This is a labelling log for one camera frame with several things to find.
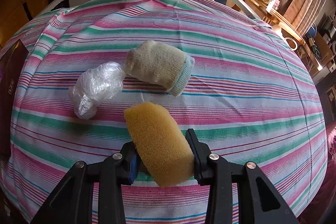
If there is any small yellow sponge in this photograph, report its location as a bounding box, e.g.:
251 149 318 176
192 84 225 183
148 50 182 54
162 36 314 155
124 102 194 187

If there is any clear plastic bag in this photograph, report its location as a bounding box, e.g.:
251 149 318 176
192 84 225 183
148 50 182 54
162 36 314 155
68 62 126 119

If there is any cream sock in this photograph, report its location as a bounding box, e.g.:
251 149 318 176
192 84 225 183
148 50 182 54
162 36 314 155
125 40 195 97

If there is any striped bed sheet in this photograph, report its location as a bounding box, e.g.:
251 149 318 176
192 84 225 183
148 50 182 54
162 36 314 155
1 0 327 221

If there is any white tape roll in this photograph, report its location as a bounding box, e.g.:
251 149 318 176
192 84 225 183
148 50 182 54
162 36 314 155
284 37 298 51

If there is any wooden desk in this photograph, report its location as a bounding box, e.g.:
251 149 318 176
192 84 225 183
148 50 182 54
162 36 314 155
242 0 323 71

